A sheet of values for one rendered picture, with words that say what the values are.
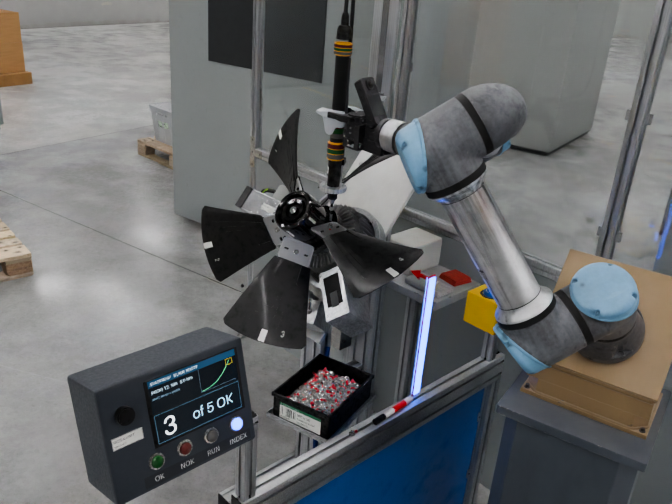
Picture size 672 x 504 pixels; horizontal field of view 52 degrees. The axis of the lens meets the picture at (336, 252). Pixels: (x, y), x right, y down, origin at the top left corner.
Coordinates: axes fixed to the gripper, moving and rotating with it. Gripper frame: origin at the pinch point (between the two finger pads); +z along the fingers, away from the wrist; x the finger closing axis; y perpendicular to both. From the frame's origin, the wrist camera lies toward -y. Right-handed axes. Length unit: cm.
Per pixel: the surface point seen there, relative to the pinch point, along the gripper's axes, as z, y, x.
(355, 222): 0.1, 33.5, 12.6
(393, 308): 30, 93, 70
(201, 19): 255, 10, 127
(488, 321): -42, 49, 21
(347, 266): -18.0, 34.5, -7.8
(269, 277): 3.1, 44.1, -15.1
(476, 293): -37, 43, 22
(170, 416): -45, 33, -72
